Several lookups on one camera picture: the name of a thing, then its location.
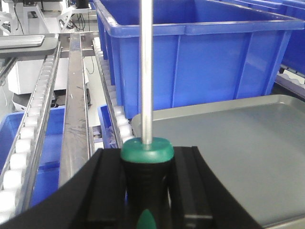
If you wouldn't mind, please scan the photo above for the white robot station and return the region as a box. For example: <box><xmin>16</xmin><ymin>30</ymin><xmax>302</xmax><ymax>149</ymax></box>
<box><xmin>0</xmin><ymin>0</ymin><xmax>92</xmax><ymax>113</ymax></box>

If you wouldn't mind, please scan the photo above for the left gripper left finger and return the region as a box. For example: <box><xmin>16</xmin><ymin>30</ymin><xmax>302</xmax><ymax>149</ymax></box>
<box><xmin>1</xmin><ymin>148</ymin><xmax>125</xmax><ymax>229</ymax></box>

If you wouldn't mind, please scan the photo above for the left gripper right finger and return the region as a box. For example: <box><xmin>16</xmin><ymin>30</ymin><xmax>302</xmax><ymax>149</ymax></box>
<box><xmin>169</xmin><ymin>146</ymin><xmax>262</xmax><ymax>229</ymax></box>

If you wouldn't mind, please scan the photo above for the large grey metal tray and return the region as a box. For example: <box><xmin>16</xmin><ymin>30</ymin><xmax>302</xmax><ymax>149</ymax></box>
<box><xmin>131</xmin><ymin>94</ymin><xmax>305</xmax><ymax>229</ymax></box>

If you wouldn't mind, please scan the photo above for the blue bin behind tray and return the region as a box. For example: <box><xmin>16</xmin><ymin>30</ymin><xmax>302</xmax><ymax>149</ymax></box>
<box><xmin>94</xmin><ymin>0</ymin><xmax>305</xmax><ymax>119</ymax></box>

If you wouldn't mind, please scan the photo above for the small metal tray on shelf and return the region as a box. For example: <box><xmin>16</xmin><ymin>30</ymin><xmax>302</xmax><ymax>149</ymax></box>
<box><xmin>0</xmin><ymin>35</ymin><xmax>45</xmax><ymax>50</ymax></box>

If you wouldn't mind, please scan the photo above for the steel roller shelf rack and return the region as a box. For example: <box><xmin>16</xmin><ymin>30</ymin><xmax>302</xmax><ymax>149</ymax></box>
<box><xmin>0</xmin><ymin>32</ymin><xmax>134</xmax><ymax>222</ymax></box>

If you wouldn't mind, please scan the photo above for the screwdriver green black handle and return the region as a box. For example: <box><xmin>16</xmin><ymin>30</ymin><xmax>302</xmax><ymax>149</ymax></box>
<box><xmin>121</xmin><ymin>0</ymin><xmax>174</xmax><ymax>229</ymax></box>

